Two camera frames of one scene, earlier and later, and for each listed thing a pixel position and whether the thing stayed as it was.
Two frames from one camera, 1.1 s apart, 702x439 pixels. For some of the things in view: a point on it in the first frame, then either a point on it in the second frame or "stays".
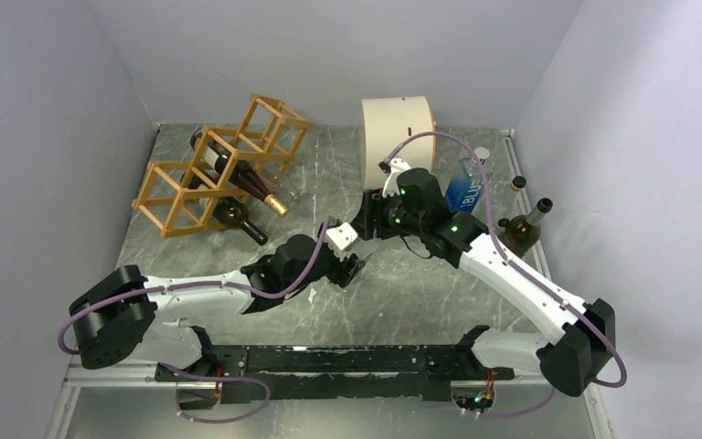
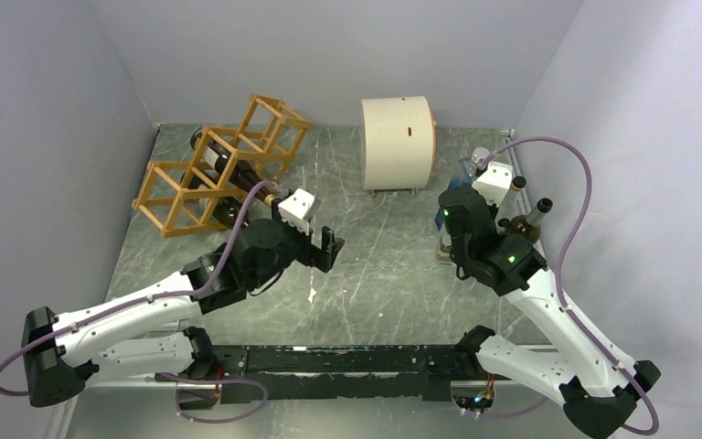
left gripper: [343, 275] → [313, 255]
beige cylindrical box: [386, 123] stays
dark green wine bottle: [523, 232] stays
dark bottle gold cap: [216, 158] stays
